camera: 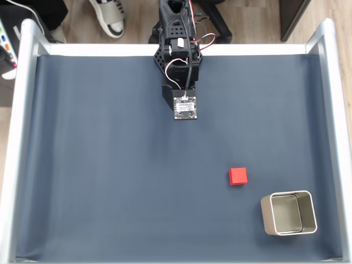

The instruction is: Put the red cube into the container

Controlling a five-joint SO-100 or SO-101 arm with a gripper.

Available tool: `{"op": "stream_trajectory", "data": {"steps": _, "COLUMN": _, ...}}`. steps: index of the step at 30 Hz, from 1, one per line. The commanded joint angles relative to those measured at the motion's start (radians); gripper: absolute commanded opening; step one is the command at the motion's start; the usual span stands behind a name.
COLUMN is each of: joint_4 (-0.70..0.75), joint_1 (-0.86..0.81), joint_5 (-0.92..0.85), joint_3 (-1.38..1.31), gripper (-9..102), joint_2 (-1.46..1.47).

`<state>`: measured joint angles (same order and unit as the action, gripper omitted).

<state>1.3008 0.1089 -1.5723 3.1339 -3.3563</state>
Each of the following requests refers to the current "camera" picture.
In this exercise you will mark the red cube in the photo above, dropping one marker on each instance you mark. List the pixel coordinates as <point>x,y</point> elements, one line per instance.
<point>237,176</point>

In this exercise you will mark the square metal tin container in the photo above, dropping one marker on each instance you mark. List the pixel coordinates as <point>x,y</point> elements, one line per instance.
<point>286,214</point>

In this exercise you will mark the blue-grey table mat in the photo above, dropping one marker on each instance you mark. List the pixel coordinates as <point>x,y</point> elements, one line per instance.
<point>110,165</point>

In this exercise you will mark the person's foot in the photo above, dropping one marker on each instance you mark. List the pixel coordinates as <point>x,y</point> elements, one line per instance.
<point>59,34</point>
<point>110,16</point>

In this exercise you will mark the dark cabinet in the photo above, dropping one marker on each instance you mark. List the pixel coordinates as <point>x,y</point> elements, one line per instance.
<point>292,16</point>

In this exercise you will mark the person's leg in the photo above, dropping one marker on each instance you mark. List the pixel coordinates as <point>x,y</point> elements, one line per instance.
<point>52,12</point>

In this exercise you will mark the white device with coloured buttons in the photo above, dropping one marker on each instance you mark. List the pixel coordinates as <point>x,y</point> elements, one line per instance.
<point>6,52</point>

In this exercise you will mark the bare camera circuit board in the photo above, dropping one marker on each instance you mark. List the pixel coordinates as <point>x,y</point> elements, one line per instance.
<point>185,108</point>

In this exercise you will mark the white table frame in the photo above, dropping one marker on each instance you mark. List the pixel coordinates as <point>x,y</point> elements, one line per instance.
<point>19,110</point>

